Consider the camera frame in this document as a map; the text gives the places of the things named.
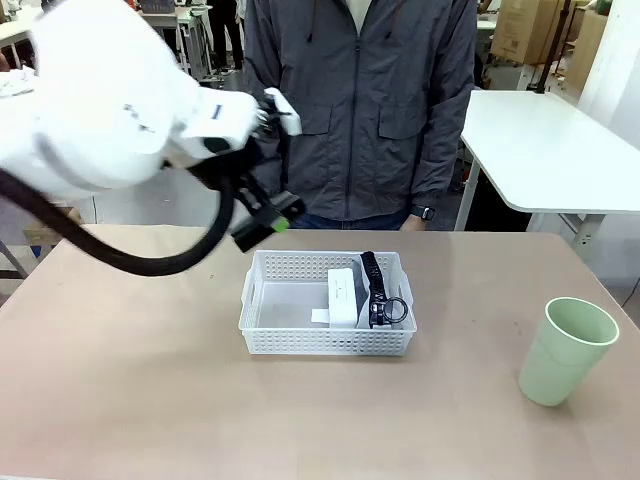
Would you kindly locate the tall cardboard box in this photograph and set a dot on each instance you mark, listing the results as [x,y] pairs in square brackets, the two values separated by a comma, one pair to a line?
[587,50]

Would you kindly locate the black stand pole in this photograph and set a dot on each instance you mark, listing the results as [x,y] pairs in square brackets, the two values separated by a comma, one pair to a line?
[552,50]

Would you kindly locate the pale green cup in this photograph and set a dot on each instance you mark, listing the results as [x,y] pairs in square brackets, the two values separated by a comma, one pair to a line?
[560,367]

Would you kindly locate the black wrist watch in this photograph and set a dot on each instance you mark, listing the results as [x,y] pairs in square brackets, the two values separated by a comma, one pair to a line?
[425,213]

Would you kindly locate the blue jeans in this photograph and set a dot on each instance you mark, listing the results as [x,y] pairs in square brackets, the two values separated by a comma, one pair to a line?
[350,222]

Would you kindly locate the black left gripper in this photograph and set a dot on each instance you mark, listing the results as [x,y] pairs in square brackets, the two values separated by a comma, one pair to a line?
[267,170]

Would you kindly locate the grey pouch with black zipper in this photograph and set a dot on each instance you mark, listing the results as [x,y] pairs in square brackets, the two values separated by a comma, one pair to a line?
[377,285]

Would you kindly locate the large white side table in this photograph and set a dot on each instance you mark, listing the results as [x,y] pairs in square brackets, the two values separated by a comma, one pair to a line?
[550,150]

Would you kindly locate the crumpled white cloth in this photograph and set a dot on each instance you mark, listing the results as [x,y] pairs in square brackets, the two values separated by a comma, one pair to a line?
[15,84]

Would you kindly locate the white background desk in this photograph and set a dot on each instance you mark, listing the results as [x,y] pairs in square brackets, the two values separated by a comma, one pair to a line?
[192,30]

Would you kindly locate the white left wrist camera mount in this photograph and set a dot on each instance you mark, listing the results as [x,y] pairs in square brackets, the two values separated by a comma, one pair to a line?
[285,112]

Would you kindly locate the white perforated plastic basket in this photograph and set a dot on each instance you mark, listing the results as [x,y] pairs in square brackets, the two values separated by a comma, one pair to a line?
[325,342]

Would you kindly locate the brown box under table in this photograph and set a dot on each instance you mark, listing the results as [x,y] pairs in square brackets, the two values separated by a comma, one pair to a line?
[50,225]

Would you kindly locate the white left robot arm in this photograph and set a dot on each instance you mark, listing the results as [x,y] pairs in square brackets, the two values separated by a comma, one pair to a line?
[100,100]

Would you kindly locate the white rectangular box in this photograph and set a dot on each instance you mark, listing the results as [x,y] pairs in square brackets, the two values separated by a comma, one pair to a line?
[342,300]

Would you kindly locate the large cardboard box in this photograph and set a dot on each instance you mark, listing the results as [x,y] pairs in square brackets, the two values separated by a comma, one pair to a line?
[525,30]

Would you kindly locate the person's left hand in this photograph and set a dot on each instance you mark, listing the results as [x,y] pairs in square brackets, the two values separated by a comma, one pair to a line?
[414,225]

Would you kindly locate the person in grey jacket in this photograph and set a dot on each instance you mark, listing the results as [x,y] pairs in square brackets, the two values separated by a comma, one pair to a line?
[380,100]

